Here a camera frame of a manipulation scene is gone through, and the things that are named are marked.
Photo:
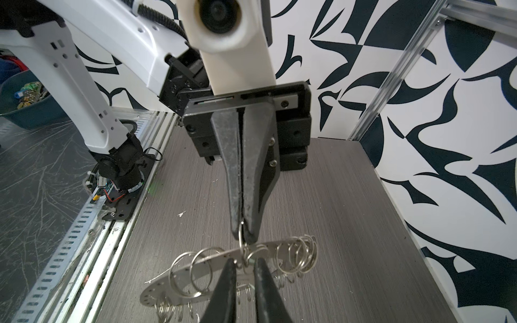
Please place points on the white slotted cable duct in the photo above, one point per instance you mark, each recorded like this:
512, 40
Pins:
58, 264

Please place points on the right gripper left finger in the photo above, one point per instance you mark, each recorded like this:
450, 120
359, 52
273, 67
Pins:
222, 306

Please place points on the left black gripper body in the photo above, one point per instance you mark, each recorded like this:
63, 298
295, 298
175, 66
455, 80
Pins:
292, 104

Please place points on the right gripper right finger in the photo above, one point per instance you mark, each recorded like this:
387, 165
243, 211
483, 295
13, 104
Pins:
269, 304

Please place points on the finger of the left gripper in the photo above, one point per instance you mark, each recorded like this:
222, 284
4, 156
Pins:
259, 149
226, 126

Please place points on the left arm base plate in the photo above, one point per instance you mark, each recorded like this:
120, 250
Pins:
120, 203

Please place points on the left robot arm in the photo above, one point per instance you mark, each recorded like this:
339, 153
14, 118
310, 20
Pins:
64, 42

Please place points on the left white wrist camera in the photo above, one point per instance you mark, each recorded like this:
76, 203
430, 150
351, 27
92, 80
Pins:
233, 38

